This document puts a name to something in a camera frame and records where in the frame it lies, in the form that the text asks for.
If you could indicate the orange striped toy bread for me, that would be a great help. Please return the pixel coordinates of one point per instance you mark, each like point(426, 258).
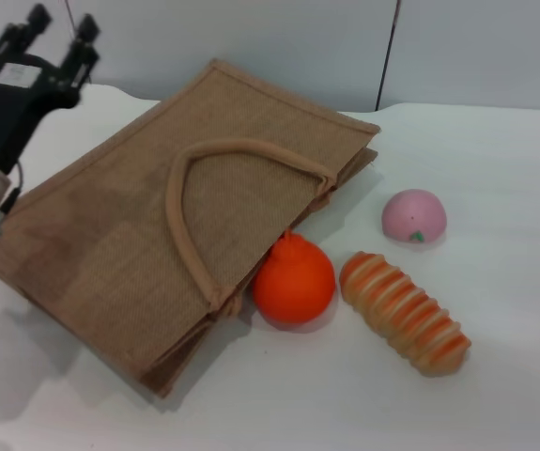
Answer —
point(401, 310)

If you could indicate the orange toy fruit with stem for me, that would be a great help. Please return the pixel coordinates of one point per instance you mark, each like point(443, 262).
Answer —
point(295, 282)

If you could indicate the brown jute handbag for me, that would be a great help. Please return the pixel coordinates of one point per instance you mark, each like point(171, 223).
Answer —
point(157, 225)

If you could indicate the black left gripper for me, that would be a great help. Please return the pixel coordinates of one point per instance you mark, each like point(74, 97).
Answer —
point(11, 113)

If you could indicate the pink toy peach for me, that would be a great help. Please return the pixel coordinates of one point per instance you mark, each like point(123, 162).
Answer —
point(415, 213)

